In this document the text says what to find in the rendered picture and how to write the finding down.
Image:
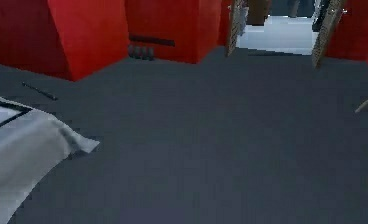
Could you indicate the grey dumbbell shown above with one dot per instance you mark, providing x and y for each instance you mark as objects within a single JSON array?
[
  {"x": 148, "y": 53},
  {"x": 136, "y": 52}
]

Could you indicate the black wall rail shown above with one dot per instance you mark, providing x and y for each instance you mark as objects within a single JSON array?
[{"x": 152, "y": 40}]

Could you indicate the brown cabinet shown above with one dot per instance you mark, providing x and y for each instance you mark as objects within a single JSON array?
[{"x": 258, "y": 11}]

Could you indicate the black thin rod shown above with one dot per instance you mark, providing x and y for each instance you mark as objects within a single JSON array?
[{"x": 39, "y": 91}]

